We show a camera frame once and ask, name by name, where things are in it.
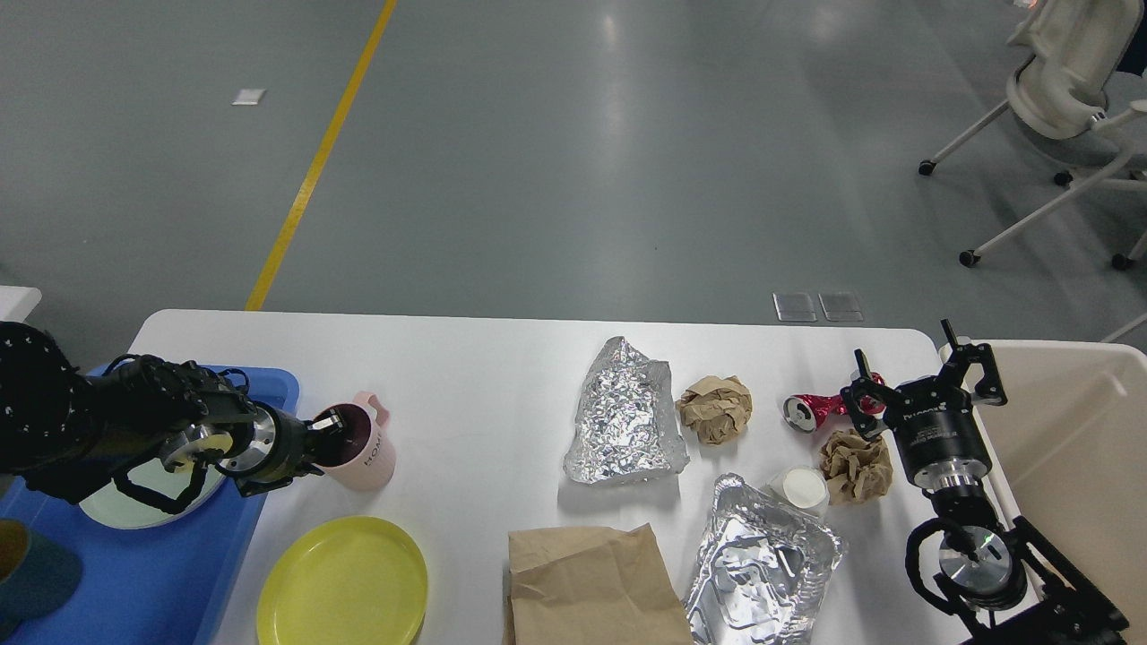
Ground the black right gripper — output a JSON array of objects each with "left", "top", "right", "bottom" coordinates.
[{"left": 840, "top": 319, "right": 1008, "bottom": 489}]

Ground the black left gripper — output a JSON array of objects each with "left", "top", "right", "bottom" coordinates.
[{"left": 219, "top": 403, "right": 348, "bottom": 498}]

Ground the pink mug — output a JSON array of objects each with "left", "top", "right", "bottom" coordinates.
[{"left": 311, "top": 391, "right": 397, "bottom": 494}]

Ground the dark teal mug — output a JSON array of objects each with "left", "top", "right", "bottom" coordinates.
[{"left": 1, "top": 518, "right": 83, "bottom": 642}]

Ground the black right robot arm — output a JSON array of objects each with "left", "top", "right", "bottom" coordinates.
[{"left": 840, "top": 320, "right": 1130, "bottom": 644}]

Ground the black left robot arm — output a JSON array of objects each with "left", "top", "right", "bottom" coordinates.
[{"left": 1, "top": 320, "right": 349, "bottom": 514}]

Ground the crumpled brown paper wad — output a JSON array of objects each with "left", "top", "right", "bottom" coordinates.
[{"left": 819, "top": 429, "right": 894, "bottom": 506}]

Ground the floor outlet plate right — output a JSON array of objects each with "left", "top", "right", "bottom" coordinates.
[{"left": 818, "top": 292, "right": 866, "bottom": 323}]

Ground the floor outlet plate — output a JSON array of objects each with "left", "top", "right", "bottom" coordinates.
[
  {"left": 818, "top": 292, "right": 866, "bottom": 323},
  {"left": 772, "top": 292, "right": 818, "bottom": 323}
]

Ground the crushed red can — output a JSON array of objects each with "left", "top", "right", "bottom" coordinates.
[{"left": 782, "top": 372, "right": 885, "bottom": 434}]

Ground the beige plastic bin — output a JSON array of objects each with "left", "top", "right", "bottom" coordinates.
[{"left": 978, "top": 340, "right": 1146, "bottom": 644}]

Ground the white paper cup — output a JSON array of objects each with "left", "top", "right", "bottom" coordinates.
[{"left": 768, "top": 466, "right": 829, "bottom": 519}]

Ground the floor outlet plate left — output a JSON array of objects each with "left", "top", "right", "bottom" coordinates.
[{"left": 772, "top": 292, "right": 818, "bottom": 323}]

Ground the yellow plate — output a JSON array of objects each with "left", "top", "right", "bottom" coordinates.
[{"left": 255, "top": 516, "right": 429, "bottom": 644}]

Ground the crumpled brown paper ball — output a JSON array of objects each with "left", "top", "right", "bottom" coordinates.
[{"left": 676, "top": 375, "right": 754, "bottom": 446}]

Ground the pale green plate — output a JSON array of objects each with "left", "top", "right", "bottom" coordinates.
[{"left": 81, "top": 459, "right": 227, "bottom": 529}]

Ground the blue plastic tray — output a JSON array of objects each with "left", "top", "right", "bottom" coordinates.
[{"left": 0, "top": 363, "right": 301, "bottom": 645}]

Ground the aluminium foil tray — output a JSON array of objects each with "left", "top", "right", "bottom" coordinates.
[{"left": 682, "top": 473, "right": 846, "bottom": 644}]

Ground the crumpled aluminium foil sheet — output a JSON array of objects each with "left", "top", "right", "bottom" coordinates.
[{"left": 563, "top": 336, "right": 690, "bottom": 485}]

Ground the brown paper bag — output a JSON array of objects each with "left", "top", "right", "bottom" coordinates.
[{"left": 504, "top": 524, "right": 693, "bottom": 644}]

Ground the white office chair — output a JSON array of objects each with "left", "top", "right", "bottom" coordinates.
[{"left": 918, "top": 1, "right": 1144, "bottom": 269}]

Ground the white side table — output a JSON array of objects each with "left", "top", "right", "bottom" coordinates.
[{"left": 0, "top": 285, "right": 42, "bottom": 323}]

